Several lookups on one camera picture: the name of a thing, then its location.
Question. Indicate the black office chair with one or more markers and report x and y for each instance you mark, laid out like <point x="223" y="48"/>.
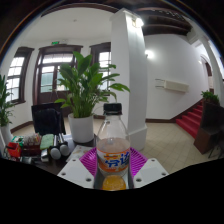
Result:
<point x="46" y="120"/>

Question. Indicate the brown wooden box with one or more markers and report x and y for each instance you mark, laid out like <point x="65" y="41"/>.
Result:
<point x="31" y="143"/>

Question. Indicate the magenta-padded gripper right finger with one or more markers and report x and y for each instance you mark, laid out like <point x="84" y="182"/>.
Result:
<point x="150" y="173"/>

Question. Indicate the white printed paper sheet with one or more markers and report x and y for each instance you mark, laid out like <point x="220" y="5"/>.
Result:
<point x="78" y="151"/>

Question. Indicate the black flat case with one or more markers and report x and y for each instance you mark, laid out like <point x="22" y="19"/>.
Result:
<point x="30" y="159"/>

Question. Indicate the clear orange drink bottle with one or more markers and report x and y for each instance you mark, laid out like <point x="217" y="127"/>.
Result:
<point x="113" y="153"/>

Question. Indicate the glowing wall lamp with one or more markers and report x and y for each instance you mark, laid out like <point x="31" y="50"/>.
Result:
<point x="148" y="53"/>

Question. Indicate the brown framed window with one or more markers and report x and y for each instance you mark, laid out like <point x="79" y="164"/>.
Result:
<point x="15" y="76"/>
<point x="105" y="63"/>

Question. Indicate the green cloth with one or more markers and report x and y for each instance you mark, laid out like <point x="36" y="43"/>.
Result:
<point x="46" y="141"/>

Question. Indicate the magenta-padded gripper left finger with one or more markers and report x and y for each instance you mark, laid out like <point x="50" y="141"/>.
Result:
<point x="75" y="173"/>

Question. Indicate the green exit sign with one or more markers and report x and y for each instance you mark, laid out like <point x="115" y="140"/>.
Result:
<point x="55" y="43"/>

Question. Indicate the potted green plant white pot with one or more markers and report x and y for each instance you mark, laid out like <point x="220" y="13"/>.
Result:
<point x="4" y="106"/>
<point x="85" y="90"/>

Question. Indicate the small green plant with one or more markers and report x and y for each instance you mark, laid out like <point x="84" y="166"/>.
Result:
<point x="210" y="96"/>

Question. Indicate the red carpeted staircase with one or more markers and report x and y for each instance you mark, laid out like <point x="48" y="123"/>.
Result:
<point x="191" y="120"/>

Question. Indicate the black microphone with grey head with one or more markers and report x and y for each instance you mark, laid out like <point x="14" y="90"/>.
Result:
<point x="64" y="146"/>
<point x="55" y="150"/>

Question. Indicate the brown wooden double door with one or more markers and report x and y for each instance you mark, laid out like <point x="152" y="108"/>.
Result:
<point x="50" y="76"/>

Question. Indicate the white wall heater unit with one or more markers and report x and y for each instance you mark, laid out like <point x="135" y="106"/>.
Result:
<point x="175" y="86"/>

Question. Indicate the dark wooden cabinet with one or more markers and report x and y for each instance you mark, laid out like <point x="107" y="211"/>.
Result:
<point x="210" y="126"/>

